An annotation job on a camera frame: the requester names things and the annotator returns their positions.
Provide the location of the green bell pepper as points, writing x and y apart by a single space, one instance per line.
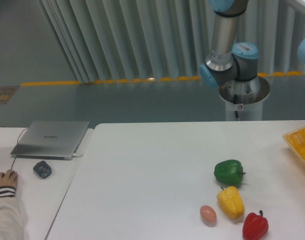
229 172

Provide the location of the yellow bell pepper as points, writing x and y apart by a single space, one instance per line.
231 202

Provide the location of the silver closed laptop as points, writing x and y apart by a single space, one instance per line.
53 140

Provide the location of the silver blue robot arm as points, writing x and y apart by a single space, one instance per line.
228 61

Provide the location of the pink egg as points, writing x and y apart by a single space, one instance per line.
208 214

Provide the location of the yellow plastic basket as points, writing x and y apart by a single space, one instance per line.
296 141

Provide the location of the forearm in cream sleeve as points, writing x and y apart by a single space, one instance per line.
11 222

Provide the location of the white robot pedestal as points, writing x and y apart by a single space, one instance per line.
244 101

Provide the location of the dark grey small device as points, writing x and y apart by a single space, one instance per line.
42 169

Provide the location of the red bell pepper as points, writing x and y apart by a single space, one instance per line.
255 226

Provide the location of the grey pleated curtain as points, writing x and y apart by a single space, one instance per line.
114 40

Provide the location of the person's hand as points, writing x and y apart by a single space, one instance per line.
9 179

